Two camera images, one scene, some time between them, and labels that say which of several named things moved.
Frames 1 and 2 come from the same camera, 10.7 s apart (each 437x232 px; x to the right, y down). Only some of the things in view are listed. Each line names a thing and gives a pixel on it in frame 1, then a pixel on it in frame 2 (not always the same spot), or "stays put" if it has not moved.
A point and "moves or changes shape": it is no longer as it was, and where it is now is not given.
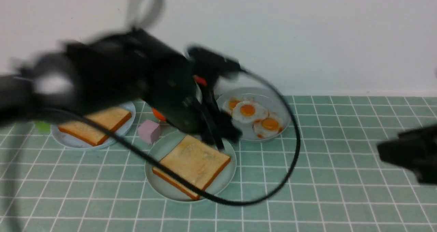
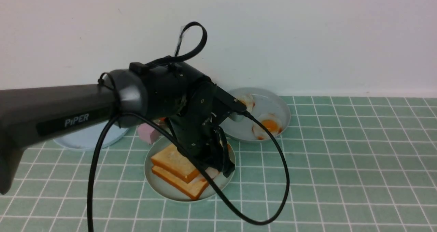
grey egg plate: (259, 113) stays put
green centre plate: (163, 145) stays put
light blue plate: (70, 142) stays put
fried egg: (247, 112) to (218, 177)
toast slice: (109, 118) moves or changes shape
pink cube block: (149, 131) stays put
